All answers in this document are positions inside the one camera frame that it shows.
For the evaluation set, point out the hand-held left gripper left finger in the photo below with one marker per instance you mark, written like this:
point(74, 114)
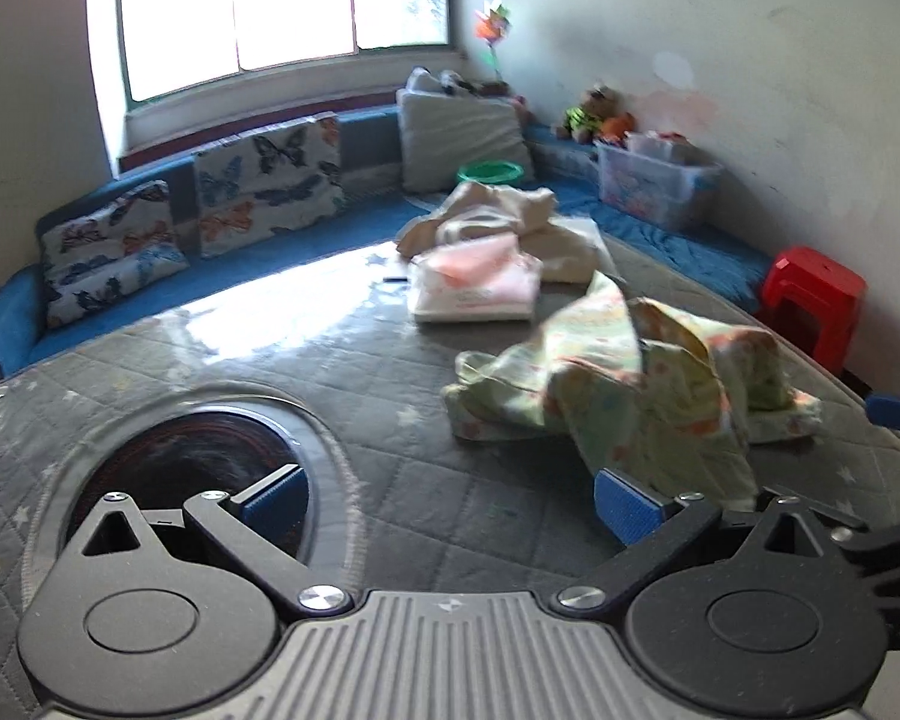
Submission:
point(274, 501)

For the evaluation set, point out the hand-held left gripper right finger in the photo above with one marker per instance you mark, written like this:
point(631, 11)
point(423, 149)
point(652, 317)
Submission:
point(630, 511)

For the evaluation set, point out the green printed baby shirt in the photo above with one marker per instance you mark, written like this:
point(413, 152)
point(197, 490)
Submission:
point(615, 390)

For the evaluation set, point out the folded pink white clothes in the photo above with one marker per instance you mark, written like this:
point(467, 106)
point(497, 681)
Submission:
point(472, 277)

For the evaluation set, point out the beige clothes pile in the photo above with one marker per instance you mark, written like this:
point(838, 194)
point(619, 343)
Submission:
point(495, 210)

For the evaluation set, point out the round table heater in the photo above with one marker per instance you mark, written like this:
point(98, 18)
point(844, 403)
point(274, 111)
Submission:
point(195, 442)

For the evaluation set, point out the red plastic stool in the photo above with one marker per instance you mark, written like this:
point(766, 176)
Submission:
point(814, 277)

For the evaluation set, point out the blue sofa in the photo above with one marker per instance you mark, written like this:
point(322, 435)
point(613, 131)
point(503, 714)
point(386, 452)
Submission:
point(307, 244)

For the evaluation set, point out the small butterfly print cushion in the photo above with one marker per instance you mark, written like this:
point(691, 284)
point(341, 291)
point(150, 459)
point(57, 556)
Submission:
point(112, 283)
point(105, 229)

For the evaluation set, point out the large butterfly print cushion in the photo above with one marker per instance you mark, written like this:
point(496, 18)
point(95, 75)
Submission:
point(270, 180)

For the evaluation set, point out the clear plastic storage box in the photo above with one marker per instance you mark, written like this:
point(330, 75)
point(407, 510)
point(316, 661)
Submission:
point(645, 184)

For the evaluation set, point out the green plastic basin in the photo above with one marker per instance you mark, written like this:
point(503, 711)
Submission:
point(491, 171)

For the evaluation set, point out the orange soft toy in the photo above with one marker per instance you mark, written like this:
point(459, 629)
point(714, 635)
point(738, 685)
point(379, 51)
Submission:
point(619, 126)

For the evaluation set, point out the brown teddy bear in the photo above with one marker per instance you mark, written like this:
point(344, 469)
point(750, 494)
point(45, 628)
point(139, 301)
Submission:
point(589, 116)

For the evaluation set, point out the grey pillow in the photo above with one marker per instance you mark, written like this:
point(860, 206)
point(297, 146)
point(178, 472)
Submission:
point(457, 135)

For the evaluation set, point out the white cloth bundle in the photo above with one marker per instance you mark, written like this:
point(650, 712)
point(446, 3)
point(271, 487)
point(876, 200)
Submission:
point(424, 79)

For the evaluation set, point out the window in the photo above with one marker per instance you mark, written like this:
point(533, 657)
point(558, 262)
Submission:
point(285, 0)

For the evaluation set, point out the colourful pinwheel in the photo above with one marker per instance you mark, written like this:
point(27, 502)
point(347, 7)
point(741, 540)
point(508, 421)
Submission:
point(491, 26)

